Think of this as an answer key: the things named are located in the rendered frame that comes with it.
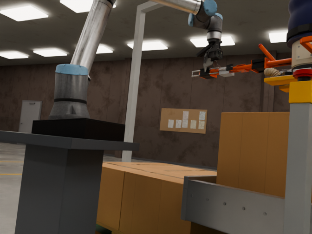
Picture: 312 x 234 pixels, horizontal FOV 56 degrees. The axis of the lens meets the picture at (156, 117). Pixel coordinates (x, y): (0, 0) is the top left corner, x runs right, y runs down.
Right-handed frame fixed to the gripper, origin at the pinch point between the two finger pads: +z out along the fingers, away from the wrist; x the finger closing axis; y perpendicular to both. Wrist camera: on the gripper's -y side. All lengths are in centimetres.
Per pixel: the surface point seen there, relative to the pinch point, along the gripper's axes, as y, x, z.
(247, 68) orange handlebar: 27.1, -1.7, 0.6
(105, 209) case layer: -67, -20, 98
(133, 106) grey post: -289, 185, -12
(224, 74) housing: 13.1, -2.4, 2.8
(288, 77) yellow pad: 54, -13, 11
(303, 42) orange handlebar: 64, -25, 0
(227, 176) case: 29, -18, 60
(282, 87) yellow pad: 44.4, 5.5, 11.7
